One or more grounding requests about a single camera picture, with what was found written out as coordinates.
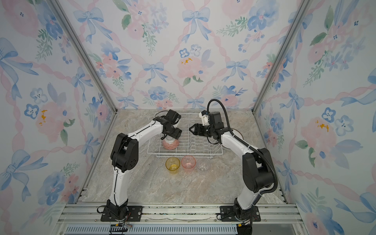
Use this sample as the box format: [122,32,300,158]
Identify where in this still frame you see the pink patterned bowl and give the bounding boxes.
[162,138,180,150]

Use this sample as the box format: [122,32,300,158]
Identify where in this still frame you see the yellow glass cup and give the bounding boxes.
[165,157,181,174]

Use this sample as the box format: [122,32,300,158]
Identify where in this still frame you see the clear drinking glass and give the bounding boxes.
[196,159,211,172]

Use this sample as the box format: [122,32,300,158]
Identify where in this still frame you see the pink glass cup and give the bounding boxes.
[181,155,196,172]

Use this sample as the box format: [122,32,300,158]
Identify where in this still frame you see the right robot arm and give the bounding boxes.
[189,110,278,221]

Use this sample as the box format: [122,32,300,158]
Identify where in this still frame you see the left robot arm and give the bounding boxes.
[104,110,182,219]

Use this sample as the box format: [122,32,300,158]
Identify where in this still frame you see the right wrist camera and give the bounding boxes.
[199,110,209,126]

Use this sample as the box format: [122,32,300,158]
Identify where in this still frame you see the black corrugated cable conduit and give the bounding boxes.
[207,98,279,206]

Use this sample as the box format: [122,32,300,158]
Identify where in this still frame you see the white wire dish rack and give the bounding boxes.
[147,113,223,158]

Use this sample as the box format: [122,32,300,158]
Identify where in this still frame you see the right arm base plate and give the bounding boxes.
[217,205,261,223]

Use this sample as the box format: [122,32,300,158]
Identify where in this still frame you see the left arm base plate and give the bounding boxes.
[100,206,143,222]

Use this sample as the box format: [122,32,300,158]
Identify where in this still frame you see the aluminium front rail frame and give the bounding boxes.
[52,203,308,235]

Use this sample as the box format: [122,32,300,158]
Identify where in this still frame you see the right aluminium corner post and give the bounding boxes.
[252,0,311,114]

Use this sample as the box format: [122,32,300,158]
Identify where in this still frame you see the aluminium corner post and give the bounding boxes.
[47,0,118,113]
[252,0,311,114]

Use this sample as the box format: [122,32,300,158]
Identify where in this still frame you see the left aluminium corner post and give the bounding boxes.
[47,0,118,113]

